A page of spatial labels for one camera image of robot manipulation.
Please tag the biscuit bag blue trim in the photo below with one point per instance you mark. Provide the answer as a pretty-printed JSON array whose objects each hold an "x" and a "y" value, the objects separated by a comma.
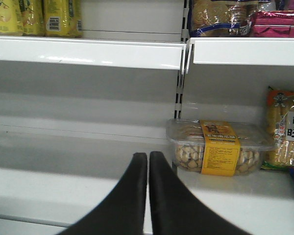
[{"x": 220, "y": 18}]

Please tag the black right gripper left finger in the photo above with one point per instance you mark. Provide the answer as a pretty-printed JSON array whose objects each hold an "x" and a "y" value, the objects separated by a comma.
[{"x": 122, "y": 211}]

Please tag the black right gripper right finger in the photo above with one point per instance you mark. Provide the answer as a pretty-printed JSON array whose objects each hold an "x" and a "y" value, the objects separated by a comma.
[{"x": 175, "y": 210}]

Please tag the yellow pear drink bottle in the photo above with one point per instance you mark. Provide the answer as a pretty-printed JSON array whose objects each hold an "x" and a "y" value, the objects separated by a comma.
[
  {"x": 63, "y": 18},
  {"x": 32, "y": 17},
  {"x": 10, "y": 18}
]

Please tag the clear cookie tub yellow label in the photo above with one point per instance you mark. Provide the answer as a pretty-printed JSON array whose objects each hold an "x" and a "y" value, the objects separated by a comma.
[{"x": 217, "y": 147}]

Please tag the yellow rice cracker bag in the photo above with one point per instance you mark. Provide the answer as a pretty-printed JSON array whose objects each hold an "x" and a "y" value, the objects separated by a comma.
[{"x": 280, "y": 126}]

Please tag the pink snack package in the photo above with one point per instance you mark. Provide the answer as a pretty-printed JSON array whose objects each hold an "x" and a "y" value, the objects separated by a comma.
[{"x": 273, "y": 24}]

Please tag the white store shelving unit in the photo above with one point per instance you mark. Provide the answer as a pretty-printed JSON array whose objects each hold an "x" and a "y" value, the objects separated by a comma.
[{"x": 74, "y": 111}]

